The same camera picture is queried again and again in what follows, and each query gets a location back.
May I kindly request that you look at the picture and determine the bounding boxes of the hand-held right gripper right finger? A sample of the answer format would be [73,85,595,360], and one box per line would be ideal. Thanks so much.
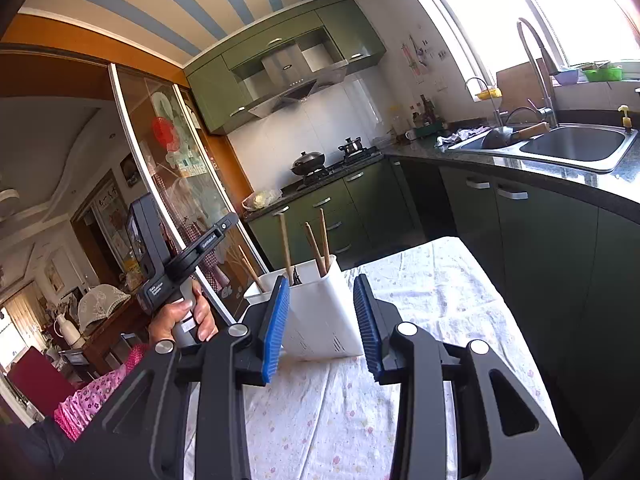
[352,274,586,480]

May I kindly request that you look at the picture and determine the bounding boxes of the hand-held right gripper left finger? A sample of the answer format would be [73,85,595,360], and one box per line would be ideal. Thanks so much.
[57,276,291,480]

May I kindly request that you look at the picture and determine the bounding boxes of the white utensil holder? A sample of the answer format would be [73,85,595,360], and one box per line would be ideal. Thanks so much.
[243,255,364,361]

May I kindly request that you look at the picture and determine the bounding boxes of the brown wooden chopstick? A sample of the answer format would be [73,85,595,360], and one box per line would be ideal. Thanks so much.
[305,222,329,279]
[237,245,267,294]
[319,208,332,272]
[278,214,296,286]

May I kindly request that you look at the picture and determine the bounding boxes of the person's left forearm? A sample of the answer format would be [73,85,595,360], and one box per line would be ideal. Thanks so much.
[52,342,151,443]

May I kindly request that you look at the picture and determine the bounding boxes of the person's left hand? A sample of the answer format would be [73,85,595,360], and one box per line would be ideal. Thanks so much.
[147,287,220,348]

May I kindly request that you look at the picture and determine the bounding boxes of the white lace food cover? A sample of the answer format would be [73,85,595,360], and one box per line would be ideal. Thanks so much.
[77,284,132,334]

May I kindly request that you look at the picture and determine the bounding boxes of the white floral tablecloth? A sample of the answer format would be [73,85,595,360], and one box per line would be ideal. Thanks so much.
[182,235,561,480]

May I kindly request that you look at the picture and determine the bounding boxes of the white thermos jug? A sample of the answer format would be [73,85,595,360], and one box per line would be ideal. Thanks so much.
[54,312,86,349]

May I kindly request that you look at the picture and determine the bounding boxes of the white plastic bag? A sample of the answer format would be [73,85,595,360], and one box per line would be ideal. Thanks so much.
[242,189,280,211]

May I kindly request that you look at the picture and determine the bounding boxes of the printed glass sliding door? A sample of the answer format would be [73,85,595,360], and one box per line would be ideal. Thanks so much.
[109,62,268,326]

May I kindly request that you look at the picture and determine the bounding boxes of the red chair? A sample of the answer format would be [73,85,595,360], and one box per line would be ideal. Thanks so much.
[7,346,76,417]

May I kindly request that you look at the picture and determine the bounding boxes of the black wok with lid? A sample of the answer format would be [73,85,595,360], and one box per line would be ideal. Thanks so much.
[290,150,328,177]

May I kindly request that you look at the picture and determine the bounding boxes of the black gas stove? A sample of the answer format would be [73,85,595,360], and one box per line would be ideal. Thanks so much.
[296,146,383,191]

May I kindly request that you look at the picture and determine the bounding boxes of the green lower cabinets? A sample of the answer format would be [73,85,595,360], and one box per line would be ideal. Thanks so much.
[247,157,640,411]

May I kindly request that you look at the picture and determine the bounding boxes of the green cabinets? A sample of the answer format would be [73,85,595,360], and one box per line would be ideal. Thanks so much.
[184,0,388,136]
[247,157,640,411]

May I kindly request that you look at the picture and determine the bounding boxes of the crumpled dish cloth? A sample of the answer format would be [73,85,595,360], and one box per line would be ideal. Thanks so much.
[435,129,484,149]

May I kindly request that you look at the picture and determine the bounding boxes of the steel range hood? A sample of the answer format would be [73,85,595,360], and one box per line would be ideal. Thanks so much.
[247,42,349,120]

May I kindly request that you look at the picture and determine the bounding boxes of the dark stone countertop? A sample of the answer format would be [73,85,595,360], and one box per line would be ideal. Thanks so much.
[242,132,640,211]

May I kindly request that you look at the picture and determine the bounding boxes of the small steel faucet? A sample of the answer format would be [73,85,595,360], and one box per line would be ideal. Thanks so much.
[465,77,504,126]

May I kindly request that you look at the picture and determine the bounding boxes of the steel sink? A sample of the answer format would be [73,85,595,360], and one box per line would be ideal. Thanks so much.
[447,125,640,173]

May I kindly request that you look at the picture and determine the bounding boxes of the wooden cutting board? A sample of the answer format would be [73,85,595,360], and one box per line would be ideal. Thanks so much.
[496,62,551,116]

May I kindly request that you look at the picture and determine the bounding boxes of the green upper cabinets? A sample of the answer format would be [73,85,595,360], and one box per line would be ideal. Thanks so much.
[184,0,388,136]

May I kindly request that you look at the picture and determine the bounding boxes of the tall steel faucet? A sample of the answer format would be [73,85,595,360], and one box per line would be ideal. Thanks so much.
[517,17,560,128]

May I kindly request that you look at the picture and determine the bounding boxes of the green plastic basket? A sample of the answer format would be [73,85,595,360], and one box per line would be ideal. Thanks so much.
[582,66,624,83]

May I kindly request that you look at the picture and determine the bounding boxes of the kitchen window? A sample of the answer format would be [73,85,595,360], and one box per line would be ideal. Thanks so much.
[400,0,640,68]

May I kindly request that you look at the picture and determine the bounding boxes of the framed wall picture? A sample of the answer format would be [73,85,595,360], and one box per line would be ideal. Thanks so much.
[120,152,144,189]

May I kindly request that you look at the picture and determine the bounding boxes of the black pan wooden handle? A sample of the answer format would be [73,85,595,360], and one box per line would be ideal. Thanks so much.
[482,121,549,150]

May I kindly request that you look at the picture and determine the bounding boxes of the hanging wall decoration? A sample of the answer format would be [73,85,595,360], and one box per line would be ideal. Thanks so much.
[400,35,449,79]

